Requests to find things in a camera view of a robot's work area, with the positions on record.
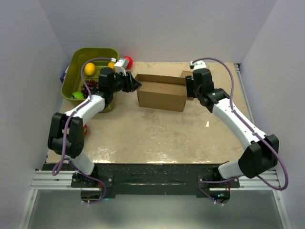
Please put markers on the brown cardboard box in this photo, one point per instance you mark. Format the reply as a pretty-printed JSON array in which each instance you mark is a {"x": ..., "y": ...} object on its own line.
[{"x": 162, "y": 92}]

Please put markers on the yellow lemon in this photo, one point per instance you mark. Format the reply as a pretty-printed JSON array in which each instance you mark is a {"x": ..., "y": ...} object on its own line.
[{"x": 89, "y": 69}]

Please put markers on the dark purple grapes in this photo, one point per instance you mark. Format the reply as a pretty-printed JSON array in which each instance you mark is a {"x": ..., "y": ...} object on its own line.
[{"x": 88, "y": 86}]

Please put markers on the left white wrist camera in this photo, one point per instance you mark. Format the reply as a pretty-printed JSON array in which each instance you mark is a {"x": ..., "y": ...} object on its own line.
[{"x": 121, "y": 65}]

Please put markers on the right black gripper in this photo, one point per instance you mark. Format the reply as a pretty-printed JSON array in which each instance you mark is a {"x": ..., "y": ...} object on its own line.
[{"x": 189, "y": 82}]

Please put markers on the green plastic basket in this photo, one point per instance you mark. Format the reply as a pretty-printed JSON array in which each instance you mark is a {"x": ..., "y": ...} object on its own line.
[{"x": 73, "y": 81}]

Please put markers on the red apple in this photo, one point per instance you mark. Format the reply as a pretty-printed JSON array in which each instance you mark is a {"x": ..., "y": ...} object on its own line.
[{"x": 130, "y": 62}]

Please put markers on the aluminium frame rail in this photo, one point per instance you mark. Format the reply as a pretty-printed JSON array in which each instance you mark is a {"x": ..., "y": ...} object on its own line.
[{"x": 41, "y": 177}]

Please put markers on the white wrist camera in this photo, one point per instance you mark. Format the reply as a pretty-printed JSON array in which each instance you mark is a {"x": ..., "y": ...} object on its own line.
[
  {"x": 121, "y": 65},
  {"x": 195, "y": 65}
]

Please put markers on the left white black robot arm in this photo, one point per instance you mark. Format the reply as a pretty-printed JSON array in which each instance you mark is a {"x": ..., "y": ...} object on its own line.
[{"x": 66, "y": 137}]

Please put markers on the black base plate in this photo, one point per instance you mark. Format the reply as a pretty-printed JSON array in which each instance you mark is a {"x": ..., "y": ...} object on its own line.
[{"x": 110, "y": 180}]

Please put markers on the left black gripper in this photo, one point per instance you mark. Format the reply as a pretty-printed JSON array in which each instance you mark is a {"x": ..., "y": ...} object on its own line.
[{"x": 131, "y": 84}]

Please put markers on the small closed cardboard box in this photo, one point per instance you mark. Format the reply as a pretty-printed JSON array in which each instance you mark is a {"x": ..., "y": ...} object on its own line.
[{"x": 184, "y": 74}]

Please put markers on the small orange fruit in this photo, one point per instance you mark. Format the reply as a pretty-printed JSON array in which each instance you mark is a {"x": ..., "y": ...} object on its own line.
[{"x": 111, "y": 65}]

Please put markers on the blue white booklet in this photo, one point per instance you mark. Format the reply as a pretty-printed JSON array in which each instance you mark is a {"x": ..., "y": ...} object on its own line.
[{"x": 63, "y": 75}]

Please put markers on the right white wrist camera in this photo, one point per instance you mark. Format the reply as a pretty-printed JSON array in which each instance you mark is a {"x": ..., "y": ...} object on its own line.
[{"x": 195, "y": 65}]

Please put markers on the pink dragon fruit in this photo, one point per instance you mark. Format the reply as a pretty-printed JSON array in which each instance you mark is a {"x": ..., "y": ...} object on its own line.
[{"x": 85, "y": 130}]

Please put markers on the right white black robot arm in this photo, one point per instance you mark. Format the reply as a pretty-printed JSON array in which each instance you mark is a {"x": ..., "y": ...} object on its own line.
[{"x": 260, "y": 150}]

